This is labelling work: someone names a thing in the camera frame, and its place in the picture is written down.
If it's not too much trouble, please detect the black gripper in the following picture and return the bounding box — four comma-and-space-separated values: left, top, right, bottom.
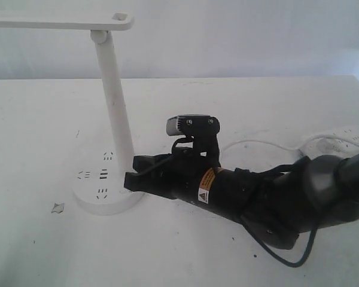
123, 152, 227, 209

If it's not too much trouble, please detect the white desk lamp with sockets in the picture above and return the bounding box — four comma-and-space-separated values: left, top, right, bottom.
0, 11, 142, 216

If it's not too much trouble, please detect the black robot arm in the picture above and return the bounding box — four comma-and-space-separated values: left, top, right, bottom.
124, 148, 359, 250

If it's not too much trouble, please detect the white power strip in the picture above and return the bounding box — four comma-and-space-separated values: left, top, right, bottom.
299, 125, 359, 158

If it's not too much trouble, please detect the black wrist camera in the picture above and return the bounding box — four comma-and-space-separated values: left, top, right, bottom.
166, 114, 220, 167

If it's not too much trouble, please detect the white lamp power cable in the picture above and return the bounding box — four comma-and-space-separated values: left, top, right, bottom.
220, 134, 336, 158

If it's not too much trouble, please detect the black camera cable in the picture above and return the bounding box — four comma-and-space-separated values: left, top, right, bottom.
242, 221, 318, 268

